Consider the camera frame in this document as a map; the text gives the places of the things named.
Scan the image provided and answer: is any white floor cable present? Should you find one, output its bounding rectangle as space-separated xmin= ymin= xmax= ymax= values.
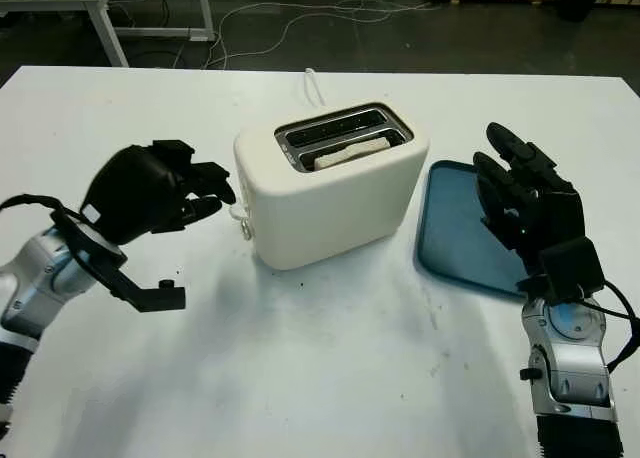
xmin=204 ymin=0 xmax=444 ymax=69

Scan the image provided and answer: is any white two-slot toaster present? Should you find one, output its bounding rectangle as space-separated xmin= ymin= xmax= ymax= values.
xmin=232 ymin=101 xmax=431 ymax=272

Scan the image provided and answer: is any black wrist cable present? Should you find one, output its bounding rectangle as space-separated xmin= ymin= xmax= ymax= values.
xmin=0 ymin=193 xmax=66 ymax=214
xmin=579 ymin=280 xmax=640 ymax=374

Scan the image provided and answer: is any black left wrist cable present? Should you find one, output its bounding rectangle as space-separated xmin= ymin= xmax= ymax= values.
xmin=0 ymin=193 xmax=66 ymax=214

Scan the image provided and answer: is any black floor cable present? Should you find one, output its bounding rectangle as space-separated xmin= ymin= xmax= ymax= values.
xmin=124 ymin=0 xmax=186 ymax=68

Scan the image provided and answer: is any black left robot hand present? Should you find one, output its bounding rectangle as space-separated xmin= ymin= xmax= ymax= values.
xmin=79 ymin=140 xmax=237 ymax=247

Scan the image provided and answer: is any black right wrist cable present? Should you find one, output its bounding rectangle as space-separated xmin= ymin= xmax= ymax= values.
xmin=579 ymin=280 xmax=640 ymax=374

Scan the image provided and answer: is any blue plastic tray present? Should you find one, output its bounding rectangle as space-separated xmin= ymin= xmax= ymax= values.
xmin=413 ymin=158 xmax=531 ymax=299

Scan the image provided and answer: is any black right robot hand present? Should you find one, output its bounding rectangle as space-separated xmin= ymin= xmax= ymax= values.
xmin=472 ymin=122 xmax=586 ymax=270

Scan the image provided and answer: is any white toaster power cord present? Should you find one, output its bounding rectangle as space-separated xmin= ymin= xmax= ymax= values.
xmin=303 ymin=67 xmax=326 ymax=107

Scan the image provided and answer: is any white bread slice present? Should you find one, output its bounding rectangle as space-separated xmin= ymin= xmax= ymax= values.
xmin=313 ymin=136 xmax=392 ymax=172

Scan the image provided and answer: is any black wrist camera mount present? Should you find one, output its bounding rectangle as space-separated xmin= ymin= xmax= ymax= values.
xmin=49 ymin=210 xmax=187 ymax=313
xmin=517 ymin=236 xmax=606 ymax=307

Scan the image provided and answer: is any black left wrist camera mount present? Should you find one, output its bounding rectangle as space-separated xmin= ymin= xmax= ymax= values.
xmin=49 ymin=210 xmax=187 ymax=313

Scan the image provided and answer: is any black waste bin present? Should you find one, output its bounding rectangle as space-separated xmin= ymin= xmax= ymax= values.
xmin=555 ymin=0 xmax=609 ymax=22

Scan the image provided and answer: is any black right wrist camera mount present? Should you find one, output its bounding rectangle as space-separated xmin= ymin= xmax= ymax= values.
xmin=517 ymin=236 xmax=606 ymax=307

